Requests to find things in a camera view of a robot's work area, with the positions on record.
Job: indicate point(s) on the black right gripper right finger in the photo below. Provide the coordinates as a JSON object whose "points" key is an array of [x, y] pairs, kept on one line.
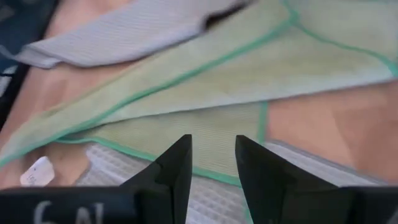
{"points": [[273, 193]]}

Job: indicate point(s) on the grey waffle microfiber towel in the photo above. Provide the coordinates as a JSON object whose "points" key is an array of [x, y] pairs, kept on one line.
{"points": [[124, 34], [105, 171]]}

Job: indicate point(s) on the pale green microfiber towel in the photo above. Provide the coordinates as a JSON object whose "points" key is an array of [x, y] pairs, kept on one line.
{"points": [[217, 77]]}

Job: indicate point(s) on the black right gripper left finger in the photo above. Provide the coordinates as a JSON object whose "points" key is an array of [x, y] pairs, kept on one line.
{"points": [[168, 193]]}

